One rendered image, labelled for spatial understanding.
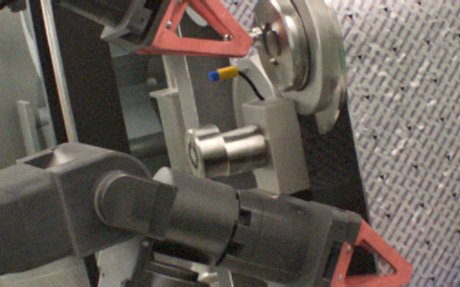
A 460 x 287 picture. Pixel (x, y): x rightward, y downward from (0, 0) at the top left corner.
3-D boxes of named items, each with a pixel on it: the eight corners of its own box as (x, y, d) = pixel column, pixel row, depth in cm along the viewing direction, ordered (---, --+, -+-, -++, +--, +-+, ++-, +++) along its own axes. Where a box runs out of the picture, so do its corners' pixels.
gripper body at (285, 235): (329, 308, 73) (230, 285, 71) (275, 281, 83) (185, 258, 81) (357, 216, 74) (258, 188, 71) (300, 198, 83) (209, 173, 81)
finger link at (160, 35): (241, 88, 81) (125, 34, 78) (214, 91, 88) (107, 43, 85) (276, 5, 81) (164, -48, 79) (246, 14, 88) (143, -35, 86)
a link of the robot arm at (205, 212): (162, 164, 71) (139, 161, 77) (135, 267, 71) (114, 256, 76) (259, 192, 74) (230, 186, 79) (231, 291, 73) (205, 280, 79)
